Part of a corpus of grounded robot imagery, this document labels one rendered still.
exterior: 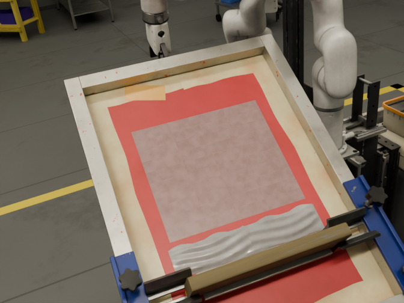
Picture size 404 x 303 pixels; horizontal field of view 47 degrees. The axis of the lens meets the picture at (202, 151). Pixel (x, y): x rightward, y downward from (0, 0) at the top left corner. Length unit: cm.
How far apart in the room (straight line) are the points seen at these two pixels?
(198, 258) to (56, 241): 231
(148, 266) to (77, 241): 221
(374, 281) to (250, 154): 40
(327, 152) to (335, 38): 34
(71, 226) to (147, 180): 229
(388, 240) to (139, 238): 55
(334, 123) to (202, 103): 48
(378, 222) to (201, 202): 40
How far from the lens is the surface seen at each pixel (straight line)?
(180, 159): 114
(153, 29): 136
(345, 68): 139
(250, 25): 172
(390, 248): 112
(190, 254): 104
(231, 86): 128
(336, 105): 151
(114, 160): 114
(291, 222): 111
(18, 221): 362
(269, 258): 96
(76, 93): 121
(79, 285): 292
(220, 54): 130
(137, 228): 107
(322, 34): 140
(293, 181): 116
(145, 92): 124
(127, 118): 120
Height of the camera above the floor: 196
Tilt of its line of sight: 30 degrees down
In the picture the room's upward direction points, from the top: 7 degrees counter-clockwise
